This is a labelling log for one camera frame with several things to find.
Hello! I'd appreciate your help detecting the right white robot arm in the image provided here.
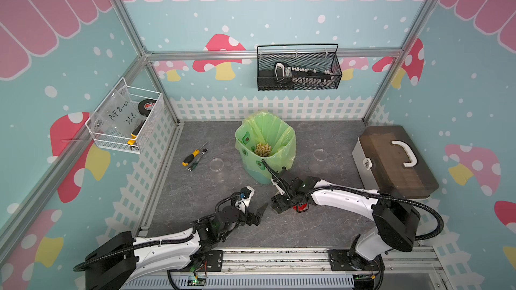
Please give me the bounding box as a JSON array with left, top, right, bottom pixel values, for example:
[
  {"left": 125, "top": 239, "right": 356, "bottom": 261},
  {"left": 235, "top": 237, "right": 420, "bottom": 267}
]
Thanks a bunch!
[{"left": 262, "top": 161, "right": 444, "bottom": 271}]

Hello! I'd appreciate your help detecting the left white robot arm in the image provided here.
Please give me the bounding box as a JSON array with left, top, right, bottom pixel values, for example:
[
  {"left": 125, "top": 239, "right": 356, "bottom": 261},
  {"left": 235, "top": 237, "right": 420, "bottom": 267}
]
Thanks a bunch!
[{"left": 73, "top": 187, "right": 268, "bottom": 289}]

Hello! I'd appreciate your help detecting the peanut pile in bin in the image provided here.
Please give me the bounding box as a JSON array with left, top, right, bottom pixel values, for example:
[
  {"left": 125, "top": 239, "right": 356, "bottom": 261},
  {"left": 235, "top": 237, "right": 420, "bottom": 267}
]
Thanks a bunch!
[{"left": 253, "top": 142, "right": 272, "bottom": 157}]

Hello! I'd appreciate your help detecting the green bag trash bin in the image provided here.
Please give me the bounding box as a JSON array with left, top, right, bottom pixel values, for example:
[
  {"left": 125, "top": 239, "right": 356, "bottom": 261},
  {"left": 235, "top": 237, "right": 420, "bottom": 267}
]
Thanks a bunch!
[{"left": 235, "top": 111, "right": 296, "bottom": 185}]

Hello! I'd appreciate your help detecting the brown lid storage box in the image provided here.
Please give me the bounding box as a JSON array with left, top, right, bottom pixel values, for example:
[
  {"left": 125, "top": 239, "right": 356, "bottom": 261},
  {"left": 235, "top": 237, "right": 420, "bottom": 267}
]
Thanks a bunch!
[{"left": 352, "top": 126, "right": 439, "bottom": 200}]

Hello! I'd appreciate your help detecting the socket set in basket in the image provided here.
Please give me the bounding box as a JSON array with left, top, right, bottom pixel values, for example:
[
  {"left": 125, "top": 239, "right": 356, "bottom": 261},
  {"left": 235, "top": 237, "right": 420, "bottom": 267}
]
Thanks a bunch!
[{"left": 274, "top": 63, "right": 335, "bottom": 87}]

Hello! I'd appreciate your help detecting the yellow black tool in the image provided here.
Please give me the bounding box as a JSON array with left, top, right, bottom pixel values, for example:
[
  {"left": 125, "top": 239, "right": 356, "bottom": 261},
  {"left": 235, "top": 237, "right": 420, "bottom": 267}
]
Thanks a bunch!
[{"left": 127, "top": 122, "right": 144, "bottom": 147}]

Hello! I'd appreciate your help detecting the black tape roll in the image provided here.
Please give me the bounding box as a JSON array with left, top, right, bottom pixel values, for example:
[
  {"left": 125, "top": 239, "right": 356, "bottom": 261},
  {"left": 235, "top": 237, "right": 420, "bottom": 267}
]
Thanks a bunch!
[{"left": 138, "top": 99, "right": 157, "bottom": 117}]

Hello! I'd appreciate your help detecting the clear plastic bag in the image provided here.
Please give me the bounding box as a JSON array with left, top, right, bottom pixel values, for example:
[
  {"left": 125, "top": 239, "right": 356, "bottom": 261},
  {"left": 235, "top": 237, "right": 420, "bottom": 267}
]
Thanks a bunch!
[{"left": 89, "top": 87, "right": 144, "bottom": 146}]

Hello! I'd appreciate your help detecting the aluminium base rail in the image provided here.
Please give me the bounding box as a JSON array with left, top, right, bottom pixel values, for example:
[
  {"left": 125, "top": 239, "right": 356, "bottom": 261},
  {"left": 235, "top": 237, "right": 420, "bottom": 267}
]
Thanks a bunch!
[{"left": 123, "top": 246, "right": 452, "bottom": 289}]

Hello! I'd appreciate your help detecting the yellow handle screwdriver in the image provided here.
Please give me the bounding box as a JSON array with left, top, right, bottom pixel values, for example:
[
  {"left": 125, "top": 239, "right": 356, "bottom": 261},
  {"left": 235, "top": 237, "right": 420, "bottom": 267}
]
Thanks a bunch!
[{"left": 182, "top": 142, "right": 208, "bottom": 166}]

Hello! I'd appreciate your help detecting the black mesh wall basket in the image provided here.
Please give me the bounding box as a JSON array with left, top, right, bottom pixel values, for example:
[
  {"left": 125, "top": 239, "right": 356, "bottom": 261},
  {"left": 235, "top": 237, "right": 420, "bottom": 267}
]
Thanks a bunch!
[{"left": 256, "top": 44, "right": 342, "bottom": 91}]

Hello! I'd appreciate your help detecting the white wire wall basket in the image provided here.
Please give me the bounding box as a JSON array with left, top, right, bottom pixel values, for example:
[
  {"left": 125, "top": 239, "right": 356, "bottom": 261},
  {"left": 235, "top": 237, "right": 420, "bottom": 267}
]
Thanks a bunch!
[{"left": 85, "top": 78, "right": 164, "bottom": 154}]

